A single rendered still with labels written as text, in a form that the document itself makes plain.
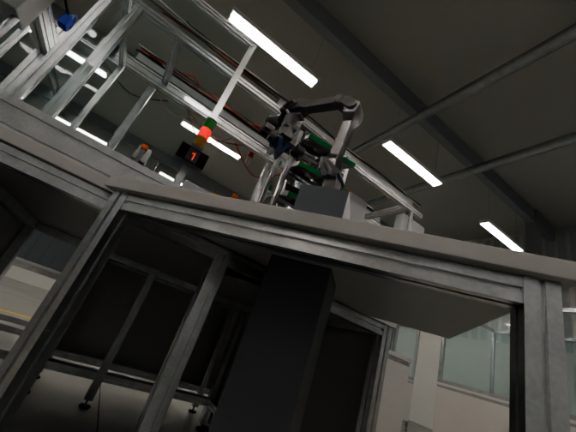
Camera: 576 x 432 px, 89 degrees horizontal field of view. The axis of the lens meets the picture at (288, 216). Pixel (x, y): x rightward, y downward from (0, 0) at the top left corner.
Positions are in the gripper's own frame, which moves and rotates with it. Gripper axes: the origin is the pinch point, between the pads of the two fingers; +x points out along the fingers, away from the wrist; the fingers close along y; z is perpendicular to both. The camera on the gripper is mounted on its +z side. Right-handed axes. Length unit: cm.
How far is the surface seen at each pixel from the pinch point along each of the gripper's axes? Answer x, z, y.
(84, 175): 42, -6, 44
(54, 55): -4, 33, 81
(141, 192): 42, -17, 32
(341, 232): 42, -50, 0
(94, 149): 32, 2, 48
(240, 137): -78, 122, -5
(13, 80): -14, 97, 114
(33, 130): 35, 2, 60
